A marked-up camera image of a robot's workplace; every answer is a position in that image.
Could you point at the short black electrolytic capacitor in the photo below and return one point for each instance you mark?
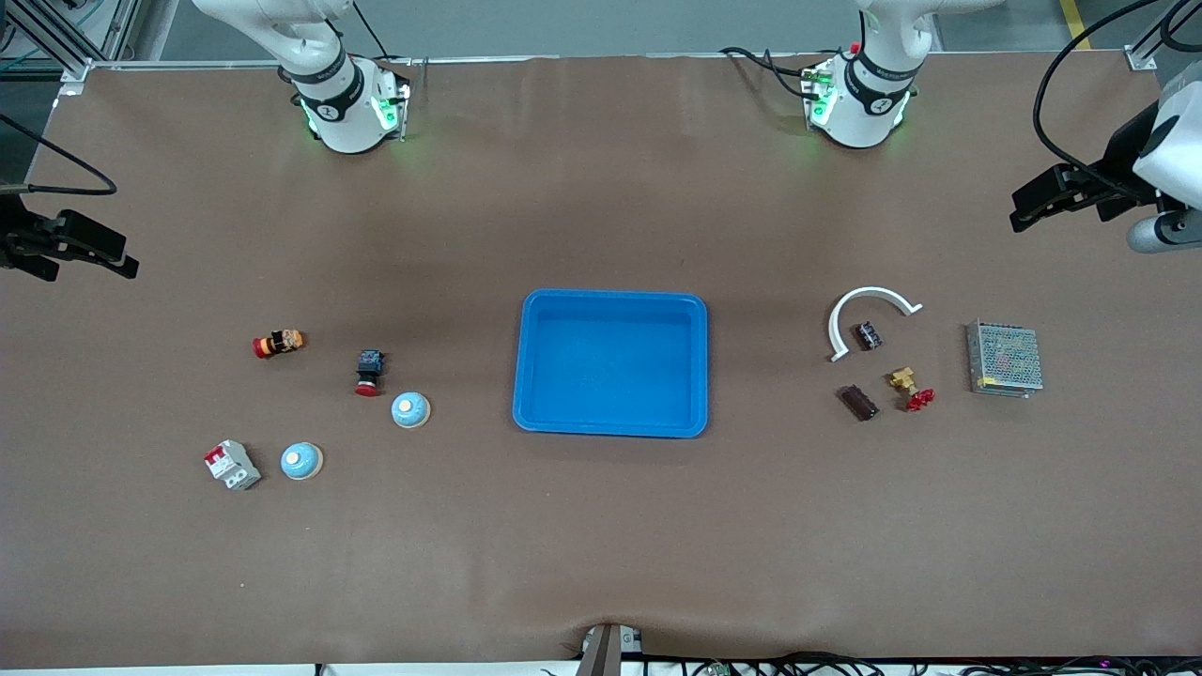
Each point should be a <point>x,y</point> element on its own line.
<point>868,335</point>

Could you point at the blue plastic tray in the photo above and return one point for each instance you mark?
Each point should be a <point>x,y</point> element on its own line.
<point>610,376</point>

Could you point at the white red circuit breaker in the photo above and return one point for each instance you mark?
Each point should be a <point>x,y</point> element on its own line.
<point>233,466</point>

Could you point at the aluminium frame profile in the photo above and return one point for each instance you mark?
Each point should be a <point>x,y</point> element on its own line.
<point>1141,58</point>
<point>47,36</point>

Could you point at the white curved pipe clamp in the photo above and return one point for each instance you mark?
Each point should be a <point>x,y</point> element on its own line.
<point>871,292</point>

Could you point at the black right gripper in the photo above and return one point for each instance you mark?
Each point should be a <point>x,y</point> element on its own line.
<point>13,236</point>

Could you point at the blue desk bell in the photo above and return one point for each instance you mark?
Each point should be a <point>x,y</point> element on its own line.
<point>410,410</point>
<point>300,461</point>

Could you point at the metal mesh power supply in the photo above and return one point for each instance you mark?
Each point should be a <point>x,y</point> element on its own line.
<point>1005,357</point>

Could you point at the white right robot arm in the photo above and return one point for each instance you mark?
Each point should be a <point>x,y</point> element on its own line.
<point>347,113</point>

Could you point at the brown table mat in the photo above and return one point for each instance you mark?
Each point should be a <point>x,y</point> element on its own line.
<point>601,545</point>

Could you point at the grey brown camera mount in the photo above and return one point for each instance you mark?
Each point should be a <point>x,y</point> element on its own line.
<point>606,652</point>

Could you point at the orange red emergency button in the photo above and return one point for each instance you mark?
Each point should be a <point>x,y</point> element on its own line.
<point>279,344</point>

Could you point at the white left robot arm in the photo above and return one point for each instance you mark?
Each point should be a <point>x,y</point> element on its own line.
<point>859,113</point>

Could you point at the long black electrolytic capacitor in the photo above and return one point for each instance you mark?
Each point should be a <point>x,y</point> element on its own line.
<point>858,403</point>

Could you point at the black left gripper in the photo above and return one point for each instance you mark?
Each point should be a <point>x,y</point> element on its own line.
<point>1124,156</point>

